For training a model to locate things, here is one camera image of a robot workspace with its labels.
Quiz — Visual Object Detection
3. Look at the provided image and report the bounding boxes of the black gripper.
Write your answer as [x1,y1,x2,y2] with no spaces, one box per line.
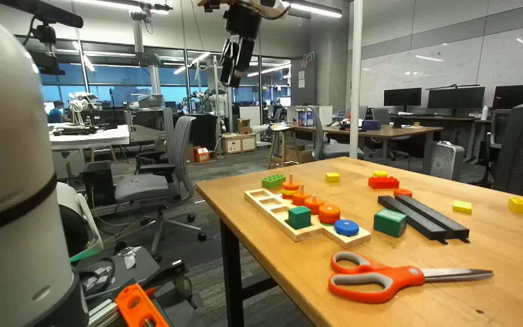
[218,6,264,91]

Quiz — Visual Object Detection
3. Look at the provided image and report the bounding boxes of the small green wooden block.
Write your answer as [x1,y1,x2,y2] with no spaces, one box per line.
[287,205,313,231]

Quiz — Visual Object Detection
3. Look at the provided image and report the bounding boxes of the wooden pallet with slots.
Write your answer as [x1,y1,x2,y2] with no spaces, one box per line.
[244,187,375,247]

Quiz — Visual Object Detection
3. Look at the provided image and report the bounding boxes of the black office chair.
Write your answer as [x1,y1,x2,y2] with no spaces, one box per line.
[189,113,222,153]

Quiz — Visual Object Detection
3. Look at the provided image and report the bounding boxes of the white storage box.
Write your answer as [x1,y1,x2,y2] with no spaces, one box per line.
[222,133,258,155]

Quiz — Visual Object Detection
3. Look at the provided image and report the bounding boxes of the wooden stool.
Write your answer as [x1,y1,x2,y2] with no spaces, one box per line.
[267,124,295,171]

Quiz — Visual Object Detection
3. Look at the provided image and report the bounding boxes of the green toy brick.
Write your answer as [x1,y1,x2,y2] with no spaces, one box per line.
[260,173,287,191]

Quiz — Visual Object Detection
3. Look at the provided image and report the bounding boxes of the white vertical pole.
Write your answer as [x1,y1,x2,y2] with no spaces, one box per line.
[347,0,366,160]

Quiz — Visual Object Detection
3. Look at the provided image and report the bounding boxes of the grey office chair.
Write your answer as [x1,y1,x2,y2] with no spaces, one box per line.
[113,115,209,256]

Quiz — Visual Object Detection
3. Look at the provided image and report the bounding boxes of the white work table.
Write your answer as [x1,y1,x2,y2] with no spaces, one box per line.
[48,124,133,153]

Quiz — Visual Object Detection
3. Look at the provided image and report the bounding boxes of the wooden office desk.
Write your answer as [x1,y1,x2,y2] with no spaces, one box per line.
[287,124,445,175]

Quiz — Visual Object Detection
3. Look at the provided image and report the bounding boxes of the black computer monitor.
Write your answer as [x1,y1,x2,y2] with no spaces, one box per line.
[384,87,424,109]
[493,82,523,111]
[427,86,487,111]

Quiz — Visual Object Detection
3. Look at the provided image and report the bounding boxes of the red toy brick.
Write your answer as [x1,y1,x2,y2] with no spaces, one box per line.
[367,175,402,191]

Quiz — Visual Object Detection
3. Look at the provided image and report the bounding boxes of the blue round disc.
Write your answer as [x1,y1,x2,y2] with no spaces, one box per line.
[333,218,362,238]

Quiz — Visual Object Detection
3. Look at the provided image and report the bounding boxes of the large teal green cube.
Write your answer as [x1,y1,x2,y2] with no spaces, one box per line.
[373,209,409,240]

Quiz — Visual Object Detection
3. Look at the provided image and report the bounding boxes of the black mounting plate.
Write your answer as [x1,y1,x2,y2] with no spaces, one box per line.
[70,244,168,305]

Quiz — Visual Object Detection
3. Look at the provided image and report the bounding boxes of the black rectangular bar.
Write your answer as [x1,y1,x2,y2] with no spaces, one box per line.
[376,195,473,245]

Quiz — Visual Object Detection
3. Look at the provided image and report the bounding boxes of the orange and black clamp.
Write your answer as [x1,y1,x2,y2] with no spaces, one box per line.
[113,282,173,327]

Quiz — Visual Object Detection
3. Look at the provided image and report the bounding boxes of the black camera on mount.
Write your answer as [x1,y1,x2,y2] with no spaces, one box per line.
[0,0,86,78]

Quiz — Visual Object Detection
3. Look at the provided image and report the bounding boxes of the orange handled scissors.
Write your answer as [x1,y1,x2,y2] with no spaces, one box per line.
[327,249,496,305]

